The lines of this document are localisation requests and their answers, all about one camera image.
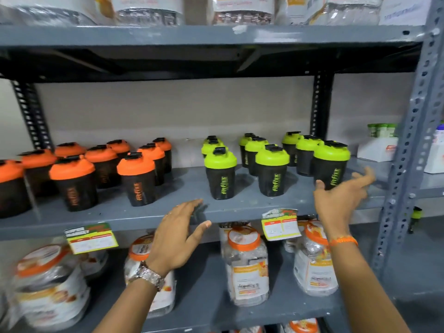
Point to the person's right hand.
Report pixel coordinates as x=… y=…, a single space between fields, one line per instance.
x=334 y=208

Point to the clear plastic bag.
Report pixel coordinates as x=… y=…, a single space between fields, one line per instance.
x=45 y=12

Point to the green yellow price tag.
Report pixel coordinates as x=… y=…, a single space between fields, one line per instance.
x=281 y=225
x=91 y=239

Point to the row of green lid shakers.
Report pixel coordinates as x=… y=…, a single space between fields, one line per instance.
x=272 y=176

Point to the row of orange lid shakers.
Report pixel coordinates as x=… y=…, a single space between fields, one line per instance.
x=74 y=169

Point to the clear shiny packet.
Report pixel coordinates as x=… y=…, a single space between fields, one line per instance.
x=350 y=12

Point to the person's right forearm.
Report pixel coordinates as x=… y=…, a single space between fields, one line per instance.
x=364 y=291

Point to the group of clear orange-lid jars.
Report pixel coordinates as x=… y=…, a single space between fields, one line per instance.
x=247 y=270

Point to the clear jar white orange label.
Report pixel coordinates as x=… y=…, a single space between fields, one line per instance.
x=145 y=10

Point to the person's left forearm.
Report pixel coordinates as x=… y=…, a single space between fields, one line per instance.
x=128 y=308

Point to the white yellow packet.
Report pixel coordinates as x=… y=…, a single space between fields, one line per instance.
x=295 y=8

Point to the pack of green bottles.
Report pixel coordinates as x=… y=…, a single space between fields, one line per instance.
x=381 y=130

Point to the person's right thumb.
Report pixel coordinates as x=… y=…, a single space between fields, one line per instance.
x=320 y=187

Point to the white cardboard box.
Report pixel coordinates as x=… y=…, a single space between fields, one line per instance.
x=376 y=150

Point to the grey metal shelf rack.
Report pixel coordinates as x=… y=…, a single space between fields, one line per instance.
x=208 y=36

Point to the white bottle blue cap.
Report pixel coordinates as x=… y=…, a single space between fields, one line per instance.
x=435 y=152

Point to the person's left hand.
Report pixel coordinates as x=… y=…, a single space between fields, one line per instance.
x=171 y=239

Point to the clear plastic jar orange lid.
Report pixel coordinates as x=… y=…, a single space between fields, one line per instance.
x=302 y=326

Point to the person's left thumb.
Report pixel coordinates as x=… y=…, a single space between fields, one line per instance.
x=201 y=228

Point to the white paper sign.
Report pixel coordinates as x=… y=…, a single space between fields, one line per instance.
x=404 y=10

